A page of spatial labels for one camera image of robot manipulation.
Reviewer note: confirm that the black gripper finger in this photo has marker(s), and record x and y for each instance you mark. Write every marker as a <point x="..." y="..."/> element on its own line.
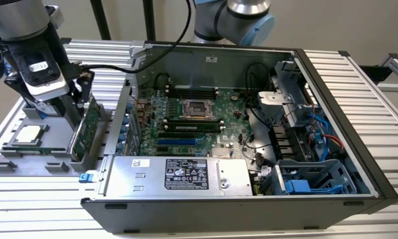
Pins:
<point x="20" y="88"/>
<point x="84" y="84"/>

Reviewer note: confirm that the green graphics card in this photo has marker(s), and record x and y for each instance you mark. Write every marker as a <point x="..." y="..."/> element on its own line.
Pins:
<point x="88" y="132"/>

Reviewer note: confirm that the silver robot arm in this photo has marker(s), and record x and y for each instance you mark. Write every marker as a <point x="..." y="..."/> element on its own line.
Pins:
<point x="20" y="20"/>

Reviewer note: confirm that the black stand pole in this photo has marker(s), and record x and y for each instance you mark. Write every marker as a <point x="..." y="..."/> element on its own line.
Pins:
<point x="149" y="20"/>
<point x="101" y="20"/>

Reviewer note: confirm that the silver CPU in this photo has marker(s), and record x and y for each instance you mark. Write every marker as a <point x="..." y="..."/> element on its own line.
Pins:
<point x="27" y="134"/>

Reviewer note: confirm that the grey parts rack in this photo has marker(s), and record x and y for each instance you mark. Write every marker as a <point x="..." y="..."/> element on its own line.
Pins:
<point x="53" y="139"/>

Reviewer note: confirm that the black expansion slot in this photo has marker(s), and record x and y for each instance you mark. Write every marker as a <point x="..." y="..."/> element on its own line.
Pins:
<point x="177" y="135"/>

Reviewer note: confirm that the CPU socket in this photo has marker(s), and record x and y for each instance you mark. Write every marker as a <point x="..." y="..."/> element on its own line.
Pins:
<point x="199" y="108"/>

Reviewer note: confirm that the blue case latch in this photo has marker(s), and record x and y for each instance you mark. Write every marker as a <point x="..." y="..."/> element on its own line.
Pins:
<point x="84" y="177"/>

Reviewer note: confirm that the silver power supply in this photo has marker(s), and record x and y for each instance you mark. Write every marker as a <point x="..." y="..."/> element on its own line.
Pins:
<point x="152" y="179"/>

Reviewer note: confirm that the silver coin battery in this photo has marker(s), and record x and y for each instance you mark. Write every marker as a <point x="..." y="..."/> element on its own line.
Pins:
<point x="235" y="97"/>

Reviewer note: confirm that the green motherboard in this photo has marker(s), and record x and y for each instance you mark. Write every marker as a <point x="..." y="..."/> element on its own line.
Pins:
<point x="232" y="124"/>

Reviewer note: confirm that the small silver heat sink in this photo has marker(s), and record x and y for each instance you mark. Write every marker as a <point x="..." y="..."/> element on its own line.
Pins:
<point x="221" y="152"/>

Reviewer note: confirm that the open black PC case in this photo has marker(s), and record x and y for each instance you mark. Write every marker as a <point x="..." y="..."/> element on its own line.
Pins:
<point x="219" y="214"/>

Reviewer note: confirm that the blue drive cage clip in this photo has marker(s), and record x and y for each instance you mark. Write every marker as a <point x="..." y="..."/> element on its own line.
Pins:
<point x="297" y="186"/>

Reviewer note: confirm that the grey plastic drive cage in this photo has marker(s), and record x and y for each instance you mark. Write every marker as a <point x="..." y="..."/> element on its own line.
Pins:
<point x="318" y="171"/>

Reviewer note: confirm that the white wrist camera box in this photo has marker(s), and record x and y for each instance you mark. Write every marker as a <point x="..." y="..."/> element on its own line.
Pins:
<point x="49" y="88"/>

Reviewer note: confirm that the metal disk bay bracket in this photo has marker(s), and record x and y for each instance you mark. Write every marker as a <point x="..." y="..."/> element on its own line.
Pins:
<point x="272" y="98"/>

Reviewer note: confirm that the black table bracket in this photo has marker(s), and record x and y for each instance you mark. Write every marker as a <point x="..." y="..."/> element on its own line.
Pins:
<point x="374" y="73"/>

